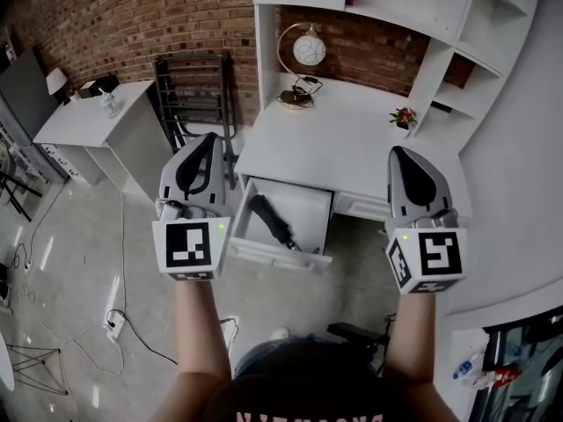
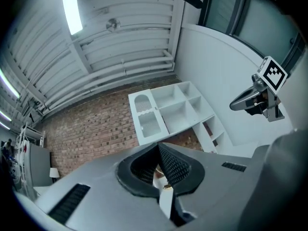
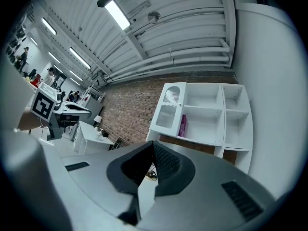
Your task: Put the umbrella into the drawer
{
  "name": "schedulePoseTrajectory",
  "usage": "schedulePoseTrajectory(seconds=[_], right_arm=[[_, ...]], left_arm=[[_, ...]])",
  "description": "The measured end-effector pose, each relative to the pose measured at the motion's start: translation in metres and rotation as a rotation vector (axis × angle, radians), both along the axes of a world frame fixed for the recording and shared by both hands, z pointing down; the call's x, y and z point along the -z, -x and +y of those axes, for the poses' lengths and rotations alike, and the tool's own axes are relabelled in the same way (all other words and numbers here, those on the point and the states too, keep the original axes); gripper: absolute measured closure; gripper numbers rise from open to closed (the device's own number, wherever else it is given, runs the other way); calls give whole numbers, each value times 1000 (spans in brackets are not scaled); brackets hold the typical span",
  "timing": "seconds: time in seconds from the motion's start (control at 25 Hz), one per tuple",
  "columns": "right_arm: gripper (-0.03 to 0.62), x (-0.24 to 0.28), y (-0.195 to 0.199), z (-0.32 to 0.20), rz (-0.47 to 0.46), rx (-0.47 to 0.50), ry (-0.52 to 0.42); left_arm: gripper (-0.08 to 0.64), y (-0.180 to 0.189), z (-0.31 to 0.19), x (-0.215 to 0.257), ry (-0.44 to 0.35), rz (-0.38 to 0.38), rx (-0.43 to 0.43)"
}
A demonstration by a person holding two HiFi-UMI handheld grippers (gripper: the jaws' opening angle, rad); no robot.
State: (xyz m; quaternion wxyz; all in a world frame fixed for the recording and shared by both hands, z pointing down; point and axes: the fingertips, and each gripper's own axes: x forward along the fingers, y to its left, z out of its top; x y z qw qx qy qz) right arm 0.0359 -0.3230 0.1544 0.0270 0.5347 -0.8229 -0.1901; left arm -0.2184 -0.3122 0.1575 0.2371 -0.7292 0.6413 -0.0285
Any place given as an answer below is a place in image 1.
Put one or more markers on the person's dark shirt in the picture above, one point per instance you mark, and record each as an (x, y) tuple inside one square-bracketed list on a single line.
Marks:
[(316, 385)]

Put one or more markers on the red snack packet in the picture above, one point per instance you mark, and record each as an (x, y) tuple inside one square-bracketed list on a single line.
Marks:
[(501, 376)]

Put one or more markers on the gold globe table lamp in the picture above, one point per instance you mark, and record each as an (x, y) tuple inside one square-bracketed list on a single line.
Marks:
[(309, 50)]

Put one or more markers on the person's white shoe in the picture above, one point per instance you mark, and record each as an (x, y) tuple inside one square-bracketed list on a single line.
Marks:
[(280, 333)]

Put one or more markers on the white power strip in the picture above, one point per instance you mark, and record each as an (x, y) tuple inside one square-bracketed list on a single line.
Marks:
[(115, 325)]

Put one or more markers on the person's right forearm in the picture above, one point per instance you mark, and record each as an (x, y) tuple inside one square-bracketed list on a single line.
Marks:
[(413, 341)]

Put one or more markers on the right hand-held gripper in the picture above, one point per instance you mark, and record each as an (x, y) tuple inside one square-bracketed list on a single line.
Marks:
[(440, 253)]

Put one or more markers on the black framed glass door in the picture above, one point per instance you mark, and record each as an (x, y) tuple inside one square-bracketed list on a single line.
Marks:
[(528, 367)]

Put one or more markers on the person's blue jeans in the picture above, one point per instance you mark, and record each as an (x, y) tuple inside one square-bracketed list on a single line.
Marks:
[(255, 356)]

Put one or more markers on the small potted red flower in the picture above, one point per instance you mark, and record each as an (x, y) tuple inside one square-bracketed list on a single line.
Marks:
[(404, 116)]

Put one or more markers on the black folding rack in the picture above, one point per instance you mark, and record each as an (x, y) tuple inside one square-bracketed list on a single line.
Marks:
[(193, 86)]

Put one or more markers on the white desk with hutch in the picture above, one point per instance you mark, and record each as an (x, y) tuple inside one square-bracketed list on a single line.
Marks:
[(334, 139)]

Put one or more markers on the plain white side desk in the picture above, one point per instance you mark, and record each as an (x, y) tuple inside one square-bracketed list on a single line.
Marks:
[(88, 121)]

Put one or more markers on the black stool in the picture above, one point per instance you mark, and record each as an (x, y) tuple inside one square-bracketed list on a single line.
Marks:
[(356, 334)]

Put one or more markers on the small white shade lamp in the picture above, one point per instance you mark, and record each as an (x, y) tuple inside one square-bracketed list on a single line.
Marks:
[(55, 81)]

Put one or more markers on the grey refrigerator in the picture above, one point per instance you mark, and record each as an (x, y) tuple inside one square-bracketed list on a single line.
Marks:
[(22, 95)]

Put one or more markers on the black legged chair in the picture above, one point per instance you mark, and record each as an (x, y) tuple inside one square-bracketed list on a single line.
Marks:
[(13, 189)]

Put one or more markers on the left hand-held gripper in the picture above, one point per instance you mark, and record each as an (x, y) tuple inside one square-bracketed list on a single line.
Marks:
[(187, 246)]

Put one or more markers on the person's left forearm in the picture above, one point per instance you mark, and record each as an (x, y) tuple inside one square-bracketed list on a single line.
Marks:
[(200, 336)]

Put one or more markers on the black box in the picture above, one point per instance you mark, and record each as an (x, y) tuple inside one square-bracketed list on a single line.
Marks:
[(94, 87)]

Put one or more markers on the black umbrella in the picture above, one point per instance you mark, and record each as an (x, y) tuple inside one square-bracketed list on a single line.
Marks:
[(272, 220)]

